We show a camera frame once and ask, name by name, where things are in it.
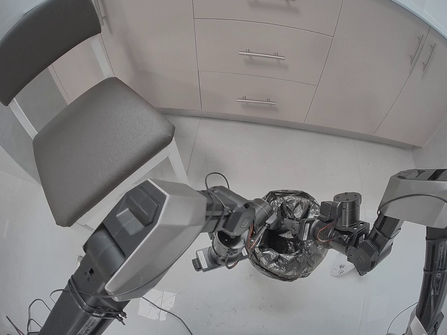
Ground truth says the grey padded white chair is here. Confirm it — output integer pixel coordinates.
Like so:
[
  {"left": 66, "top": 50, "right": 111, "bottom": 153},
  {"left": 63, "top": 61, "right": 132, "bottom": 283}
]
[{"left": 0, "top": 0, "right": 189, "bottom": 228}]

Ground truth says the beige cabinet with drawers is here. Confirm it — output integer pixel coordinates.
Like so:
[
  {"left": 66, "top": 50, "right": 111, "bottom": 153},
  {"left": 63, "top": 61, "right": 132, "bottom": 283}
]
[{"left": 49, "top": 0, "right": 447, "bottom": 149}]

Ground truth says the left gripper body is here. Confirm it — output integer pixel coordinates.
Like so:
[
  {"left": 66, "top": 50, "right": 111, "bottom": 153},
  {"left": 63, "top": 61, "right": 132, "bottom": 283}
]
[{"left": 191, "top": 236, "right": 247, "bottom": 272}]

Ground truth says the black cable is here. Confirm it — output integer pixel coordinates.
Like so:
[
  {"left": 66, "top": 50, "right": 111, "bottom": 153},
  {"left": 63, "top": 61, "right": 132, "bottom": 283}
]
[
  {"left": 154, "top": 304, "right": 193, "bottom": 335},
  {"left": 378, "top": 193, "right": 447, "bottom": 216},
  {"left": 205, "top": 172, "right": 228, "bottom": 208}
]

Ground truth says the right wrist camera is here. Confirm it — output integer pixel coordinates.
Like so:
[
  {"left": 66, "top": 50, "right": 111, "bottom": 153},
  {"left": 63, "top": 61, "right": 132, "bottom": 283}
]
[{"left": 320, "top": 201, "right": 337, "bottom": 223}]

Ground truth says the white printed wrapper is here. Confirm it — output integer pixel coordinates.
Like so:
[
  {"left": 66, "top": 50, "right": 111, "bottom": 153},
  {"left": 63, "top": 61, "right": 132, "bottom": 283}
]
[{"left": 330, "top": 253, "right": 354, "bottom": 277}]

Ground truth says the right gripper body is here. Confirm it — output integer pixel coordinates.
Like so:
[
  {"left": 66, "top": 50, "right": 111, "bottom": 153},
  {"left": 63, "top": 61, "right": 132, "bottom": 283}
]
[{"left": 300, "top": 218, "right": 336, "bottom": 248}]

